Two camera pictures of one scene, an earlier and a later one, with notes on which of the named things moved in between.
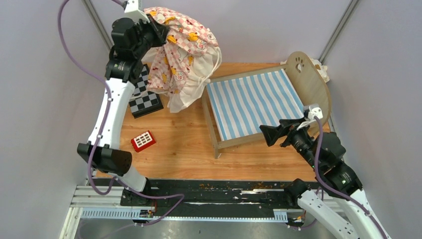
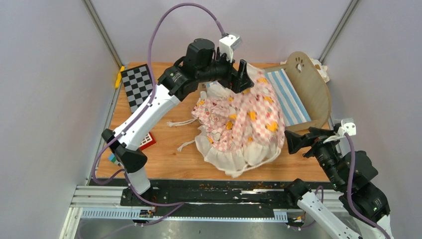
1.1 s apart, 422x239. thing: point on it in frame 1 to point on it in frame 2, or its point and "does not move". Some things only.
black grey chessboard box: (143, 101) does not move
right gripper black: (286, 126) to (294, 140)
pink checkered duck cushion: (181, 68) to (239, 133)
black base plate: (203, 192) does not move
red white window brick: (143, 141) does not move
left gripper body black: (149, 34) to (221, 70)
